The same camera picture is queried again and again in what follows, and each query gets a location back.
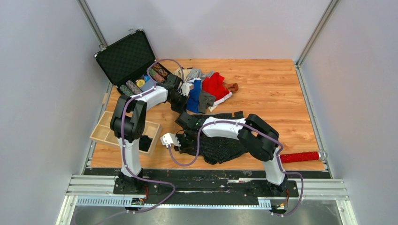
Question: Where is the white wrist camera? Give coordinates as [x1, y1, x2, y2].
[160, 133, 181, 148]
[180, 82, 194, 97]

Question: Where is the black pinstriped underwear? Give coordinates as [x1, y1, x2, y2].
[189, 111, 248, 165]

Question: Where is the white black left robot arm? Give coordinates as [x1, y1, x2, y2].
[110, 74, 193, 194]

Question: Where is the black aluminium poker chip case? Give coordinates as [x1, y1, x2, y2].
[94, 29, 181, 96]

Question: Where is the red glitter lint roller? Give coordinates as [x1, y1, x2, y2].
[280, 150, 328, 163]

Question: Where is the rolled black underwear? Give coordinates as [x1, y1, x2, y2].
[139, 135, 152, 152]

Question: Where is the brown underwear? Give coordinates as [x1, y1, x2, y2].
[222, 82, 239, 93]

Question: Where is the beige underwear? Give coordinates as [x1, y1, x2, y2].
[173, 68, 192, 83]

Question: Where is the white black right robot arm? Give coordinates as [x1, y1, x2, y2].
[174, 112, 287, 196]

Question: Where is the grey-green underwear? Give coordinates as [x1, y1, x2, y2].
[198, 90, 216, 114]

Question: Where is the wooden compartment tray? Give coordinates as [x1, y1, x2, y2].
[90, 111, 162, 156]

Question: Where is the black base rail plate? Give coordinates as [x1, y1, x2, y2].
[83, 167, 331, 206]

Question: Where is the blue underwear white waistband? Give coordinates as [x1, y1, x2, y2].
[187, 78, 201, 113]

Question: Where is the red underwear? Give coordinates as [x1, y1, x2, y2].
[202, 72, 230, 101]

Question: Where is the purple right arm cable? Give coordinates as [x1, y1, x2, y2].
[168, 119, 304, 218]

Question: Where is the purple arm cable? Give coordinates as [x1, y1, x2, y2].
[119, 58, 186, 215]
[168, 119, 304, 218]

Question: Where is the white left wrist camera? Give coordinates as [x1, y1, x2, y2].
[180, 82, 194, 97]

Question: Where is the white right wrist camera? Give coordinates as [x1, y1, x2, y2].
[160, 133, 181, 148]

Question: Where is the grey striped underwear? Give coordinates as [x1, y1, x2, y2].
[185, 68, 215, 81]

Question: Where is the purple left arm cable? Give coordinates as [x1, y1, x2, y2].
[119, 58, 186, 215]

